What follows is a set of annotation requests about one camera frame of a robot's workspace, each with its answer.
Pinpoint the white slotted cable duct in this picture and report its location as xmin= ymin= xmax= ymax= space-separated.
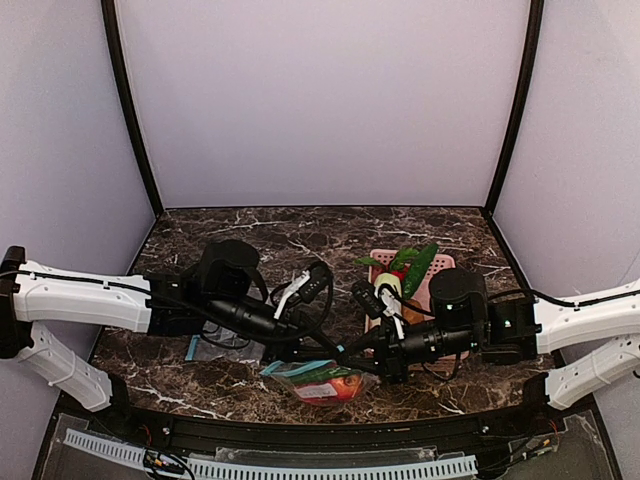
xmin=64 ymin=428 xmax=478 ymax=479

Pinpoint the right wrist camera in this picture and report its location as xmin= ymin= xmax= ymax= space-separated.
xmin=351 ymin=280 xmax=405 ymax=340

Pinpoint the red tomato toy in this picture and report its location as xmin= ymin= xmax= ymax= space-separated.
xmin=391 ymin=266 xmax=409 ymax=282

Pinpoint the white radish toy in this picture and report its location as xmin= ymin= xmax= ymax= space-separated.
xmin=373 ymin=272 xmax=402 ymax=295

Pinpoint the black frame post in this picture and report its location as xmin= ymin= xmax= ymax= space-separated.
xmin=483 ymin=0 xmax=545 ymax=220
xmin=100 ymin=0 xmax=165 ymax=218

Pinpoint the clear zip bag blue zipper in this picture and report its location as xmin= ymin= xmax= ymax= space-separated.
xmin=260 ymin=360 xmax=379 ymax=406

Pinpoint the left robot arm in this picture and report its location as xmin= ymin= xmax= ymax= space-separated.
xmin=1 ymin=239 xmax=344 ymax=417

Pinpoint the pink red fruit toy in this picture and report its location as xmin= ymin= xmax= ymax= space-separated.
xmin=294 ymin=383 xmax=338 ymax=405

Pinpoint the black front rail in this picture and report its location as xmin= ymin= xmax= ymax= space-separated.
xmin=113 ymin=407 xmax=530 ymax=453

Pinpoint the brown potato toy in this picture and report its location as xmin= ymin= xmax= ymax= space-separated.
xmin=402 ymin=299 xmax=425 ymax=325

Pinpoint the green leaf sprig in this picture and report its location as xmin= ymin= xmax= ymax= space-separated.
xmin=354 ymin=247 xmax=418 ymax=273

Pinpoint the black frame post right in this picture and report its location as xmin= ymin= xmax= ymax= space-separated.
xmin=483 ymin=0 xmax=545 ymax=220

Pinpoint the pink plastic basket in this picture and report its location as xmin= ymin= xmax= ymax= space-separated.
xmin=364 ymin=248 xmax=469 ymax=369

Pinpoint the black frame post left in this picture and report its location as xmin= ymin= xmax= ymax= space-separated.
xmin=100 ymin=0 xmax=165 ymax=218

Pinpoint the red apple toy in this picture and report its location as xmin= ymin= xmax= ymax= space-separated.
xmin=329 ymin=375 xmax=364 ymax=402

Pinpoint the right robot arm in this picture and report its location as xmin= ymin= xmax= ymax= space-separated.
xmin=337 ymin=268 xmax=639 ymax=410

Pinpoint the small green cucumber toy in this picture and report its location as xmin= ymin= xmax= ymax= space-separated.
xmin=297 ymin=365 xmax=356 ymax=384

